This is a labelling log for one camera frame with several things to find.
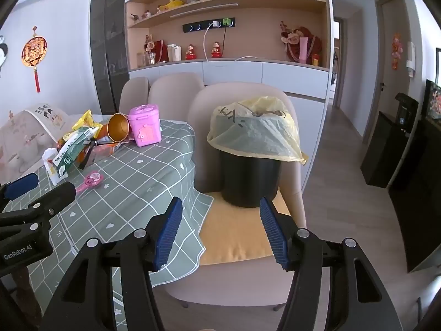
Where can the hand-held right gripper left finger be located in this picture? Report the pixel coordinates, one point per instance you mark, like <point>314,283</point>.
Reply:
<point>170,234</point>

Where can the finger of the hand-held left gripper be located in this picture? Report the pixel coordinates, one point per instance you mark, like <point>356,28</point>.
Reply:
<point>57,194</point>
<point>21,183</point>

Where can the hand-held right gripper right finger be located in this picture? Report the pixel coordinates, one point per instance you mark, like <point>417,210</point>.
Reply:
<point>274,234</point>

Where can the black waste bin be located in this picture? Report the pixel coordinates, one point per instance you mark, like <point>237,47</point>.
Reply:
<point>249,179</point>

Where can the white small packet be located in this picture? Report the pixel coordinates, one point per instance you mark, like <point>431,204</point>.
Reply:
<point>50,158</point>

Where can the pink toy hand mirror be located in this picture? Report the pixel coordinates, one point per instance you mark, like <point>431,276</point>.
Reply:
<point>91,181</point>

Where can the yellow seat cushion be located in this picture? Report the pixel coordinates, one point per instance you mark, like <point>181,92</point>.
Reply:
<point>234,234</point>

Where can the green white snack packet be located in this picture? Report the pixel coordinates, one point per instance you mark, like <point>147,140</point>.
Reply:
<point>74,148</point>

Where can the printed mesh food cover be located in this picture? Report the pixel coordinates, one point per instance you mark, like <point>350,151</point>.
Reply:
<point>31,134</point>

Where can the black wrapper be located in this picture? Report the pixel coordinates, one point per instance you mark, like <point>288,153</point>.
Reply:
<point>88,153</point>

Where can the green checked tablecloth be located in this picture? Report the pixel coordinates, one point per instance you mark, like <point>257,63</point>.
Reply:
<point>137,179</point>

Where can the orange snack packet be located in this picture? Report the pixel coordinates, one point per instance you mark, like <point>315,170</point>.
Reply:
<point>108,149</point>

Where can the yellow snack packet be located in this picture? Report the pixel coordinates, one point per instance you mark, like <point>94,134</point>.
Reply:
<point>84,120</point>

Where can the gold metal cup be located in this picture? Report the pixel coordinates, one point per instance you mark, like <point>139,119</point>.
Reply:
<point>117,129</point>

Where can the pink toy box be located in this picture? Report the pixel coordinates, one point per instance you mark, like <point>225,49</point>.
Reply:
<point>146,127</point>

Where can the black side cabinet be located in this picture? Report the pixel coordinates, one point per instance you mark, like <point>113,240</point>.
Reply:
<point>420,196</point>

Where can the dark grey tall cabinet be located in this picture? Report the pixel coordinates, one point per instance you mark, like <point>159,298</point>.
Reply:
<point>108,41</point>

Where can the glass vase with flowers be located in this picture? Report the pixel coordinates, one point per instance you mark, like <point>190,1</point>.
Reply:
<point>149,53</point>

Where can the red gift bag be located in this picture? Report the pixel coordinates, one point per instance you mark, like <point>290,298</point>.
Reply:
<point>159,51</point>

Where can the small yellow tin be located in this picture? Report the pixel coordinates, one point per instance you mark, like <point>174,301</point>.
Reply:
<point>315,59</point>

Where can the white cup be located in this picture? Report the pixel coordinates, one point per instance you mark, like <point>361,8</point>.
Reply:
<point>174,53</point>

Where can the small red figurine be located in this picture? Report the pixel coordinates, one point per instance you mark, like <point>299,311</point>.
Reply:
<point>190,52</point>
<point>216,50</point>

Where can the pink tube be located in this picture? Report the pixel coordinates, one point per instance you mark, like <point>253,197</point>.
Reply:
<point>303,50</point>

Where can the wooden white shelf cabinet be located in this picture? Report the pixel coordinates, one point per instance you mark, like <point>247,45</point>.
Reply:
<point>262,41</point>

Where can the grey room door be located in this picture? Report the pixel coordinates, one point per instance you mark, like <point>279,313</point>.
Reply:
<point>389,76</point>

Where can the black power strip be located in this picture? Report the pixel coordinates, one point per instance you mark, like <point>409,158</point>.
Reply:
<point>193,27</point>

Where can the yellow toy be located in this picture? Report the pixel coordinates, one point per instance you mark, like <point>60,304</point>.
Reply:
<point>170,5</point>

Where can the red hanging door ornament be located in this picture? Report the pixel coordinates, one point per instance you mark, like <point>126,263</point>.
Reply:
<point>397,50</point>

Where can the panda wall sticker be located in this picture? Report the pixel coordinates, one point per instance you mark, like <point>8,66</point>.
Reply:
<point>2,55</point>

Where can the red round wall ornament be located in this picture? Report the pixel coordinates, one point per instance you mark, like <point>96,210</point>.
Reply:
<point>33,51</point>

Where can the white wall box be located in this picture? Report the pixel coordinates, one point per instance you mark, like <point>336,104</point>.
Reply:
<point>410,58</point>

